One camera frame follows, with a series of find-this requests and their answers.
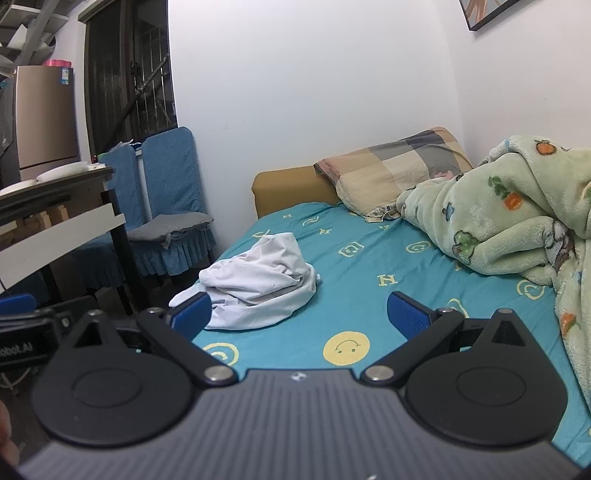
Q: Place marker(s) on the dark dining table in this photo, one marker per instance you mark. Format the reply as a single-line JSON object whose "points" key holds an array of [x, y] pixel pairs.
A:
{"points": [[51, 194]]}

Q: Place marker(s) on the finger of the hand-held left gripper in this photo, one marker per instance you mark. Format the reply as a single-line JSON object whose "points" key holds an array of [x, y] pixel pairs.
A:
{"points": [[16, 303]]}

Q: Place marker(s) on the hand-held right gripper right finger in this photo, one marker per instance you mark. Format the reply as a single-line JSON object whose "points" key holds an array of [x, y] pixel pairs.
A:
{"points": [[406, 314]]}

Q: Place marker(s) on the tan bed headboard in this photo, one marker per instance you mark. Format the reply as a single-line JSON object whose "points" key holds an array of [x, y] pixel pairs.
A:
{"points": [[286, 191]]}

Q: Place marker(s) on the blue covered chair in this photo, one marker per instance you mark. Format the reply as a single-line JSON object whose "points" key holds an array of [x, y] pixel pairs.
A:
{"points": [[122, 194], [171, 175]]}

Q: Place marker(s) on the gold refrigerator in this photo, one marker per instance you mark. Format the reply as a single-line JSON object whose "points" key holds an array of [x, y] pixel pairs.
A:
{"points": [[44, 120]]}

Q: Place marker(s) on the black framed wall picture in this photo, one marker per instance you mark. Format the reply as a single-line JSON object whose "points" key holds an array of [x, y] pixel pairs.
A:
{"points": [[485, 14]]}

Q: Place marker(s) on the pink container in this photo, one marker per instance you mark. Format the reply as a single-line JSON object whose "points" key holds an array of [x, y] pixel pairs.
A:
{"points": [[57, 63]]}

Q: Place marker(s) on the grey seat cushion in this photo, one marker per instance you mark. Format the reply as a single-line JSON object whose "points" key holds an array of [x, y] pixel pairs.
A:
{"points": [[168, 227]]}

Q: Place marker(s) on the person's left hand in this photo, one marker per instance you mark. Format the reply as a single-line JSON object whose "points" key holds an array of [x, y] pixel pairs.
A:
{"points": [[5, 434]]}

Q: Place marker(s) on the green printed fleece blanket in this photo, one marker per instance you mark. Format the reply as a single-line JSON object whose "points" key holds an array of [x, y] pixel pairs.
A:
{"points": [[517, 217]]}

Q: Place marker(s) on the white plate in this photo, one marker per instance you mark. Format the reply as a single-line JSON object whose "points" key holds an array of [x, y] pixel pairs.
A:
{"points": [[18, 186]]}

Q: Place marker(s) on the plaid beige pillow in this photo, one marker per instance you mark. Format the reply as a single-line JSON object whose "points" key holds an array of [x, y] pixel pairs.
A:
{"points": [[392, 170]]}

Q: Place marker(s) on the dark window with grille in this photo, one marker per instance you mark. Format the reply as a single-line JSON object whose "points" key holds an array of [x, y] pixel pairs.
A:
{"points": [[129, 78]]}

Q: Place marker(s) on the bed with teal printed sheet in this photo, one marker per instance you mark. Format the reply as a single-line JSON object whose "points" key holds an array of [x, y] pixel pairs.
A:
{"points": [[369, 263]]}

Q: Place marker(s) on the white wooden board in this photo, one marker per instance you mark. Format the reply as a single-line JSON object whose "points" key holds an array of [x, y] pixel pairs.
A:
{"points": [[60, 230]]}

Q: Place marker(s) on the white plates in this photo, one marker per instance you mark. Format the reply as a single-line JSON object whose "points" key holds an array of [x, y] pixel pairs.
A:
{"points": [[62, 171]]}

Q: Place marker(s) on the white shirt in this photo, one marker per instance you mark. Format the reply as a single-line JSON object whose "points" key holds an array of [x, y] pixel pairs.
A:
{"points": [[258, 277]]}

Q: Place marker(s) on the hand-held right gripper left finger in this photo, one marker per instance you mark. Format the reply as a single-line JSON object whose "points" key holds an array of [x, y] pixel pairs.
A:
{"points": [[191, 314]]}

